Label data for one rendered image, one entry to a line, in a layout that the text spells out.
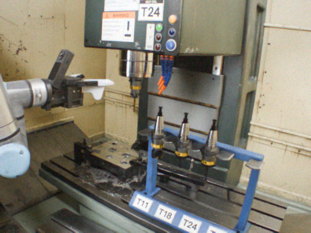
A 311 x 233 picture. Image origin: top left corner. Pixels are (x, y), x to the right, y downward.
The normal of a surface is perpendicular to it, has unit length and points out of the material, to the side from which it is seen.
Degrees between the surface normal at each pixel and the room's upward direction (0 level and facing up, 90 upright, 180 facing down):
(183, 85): 90
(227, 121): 90
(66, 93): 90
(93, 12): 90
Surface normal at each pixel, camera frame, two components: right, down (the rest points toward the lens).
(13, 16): 0.82, 0.22
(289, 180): -0.57, 0.21
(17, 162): 0.48, 0.29
